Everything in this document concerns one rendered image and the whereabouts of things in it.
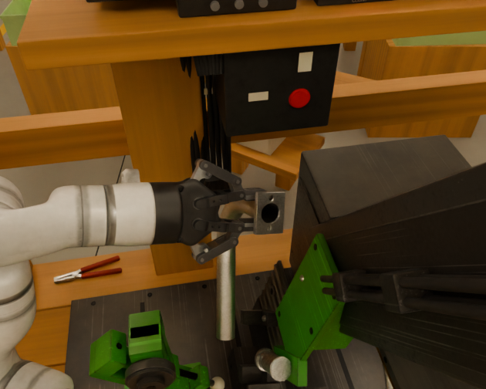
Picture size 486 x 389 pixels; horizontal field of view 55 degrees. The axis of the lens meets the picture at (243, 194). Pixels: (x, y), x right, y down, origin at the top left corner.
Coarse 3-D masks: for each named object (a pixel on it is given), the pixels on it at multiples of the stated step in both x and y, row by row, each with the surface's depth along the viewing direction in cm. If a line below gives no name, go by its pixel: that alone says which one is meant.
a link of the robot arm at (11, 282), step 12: (0, 180) 50; (0, 192) 48; (12, 192) 50; (12, 204) 48; (24, 204) 52; (24, 264) 53; (0, 276) 51; (12, 276) 51; (24, 276) 52; (0, 288) 50; (12, 288) 51; (24, 288) 53; (0, 300) 51; (12, 300) 52
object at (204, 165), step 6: (204, 162) 56; (210, 162) 56; (204, 168) 56; (210, 168) 56; (216, 168) 57; (216, 174) 57; (222, 174) 57; (228, 174) 57; (234, 174) 58; (228, 180) 58; (234, 180) 58; (240, 180) 58
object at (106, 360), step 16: (112, 336) 71; (96, 352) 71; (112, 352) 69; (128, 352) 72; (96, 368) 69; (112, 368) 70; (176, 368) 78; (192, 368) 84; (176, 384) 80; (192, 384) 82; (208, 384) 82
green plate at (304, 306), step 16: (320, 240) 68; (320, 256) 68; (304, 272) 72; (320, 272) 67; (288, 288) 78; (304, 288) 72; (320, 288) 67; (288, 304) 77; (304, 304) 72; (320, 304) 67; (336, 304) 62; (288, 320) 77; (304, 320) 71; (320, 320) 66; (336, 320) 68; (288, 336) 77; (304, 336) 71; (320, 336) 68; (336, 336) 71; (304, 352) 71
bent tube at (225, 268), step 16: (256, 192) 58; (272, 192) 59; (224, 208) 70; (240, 208) 65; (256, 208) 58; (272, 208) 61; (256, 224) 59; (272, 224) 59; (224, 256) 72; (224, 272) 72; (224, 288) 72; (224, 304) 73; (224, 320) 73; (224, 336) 73
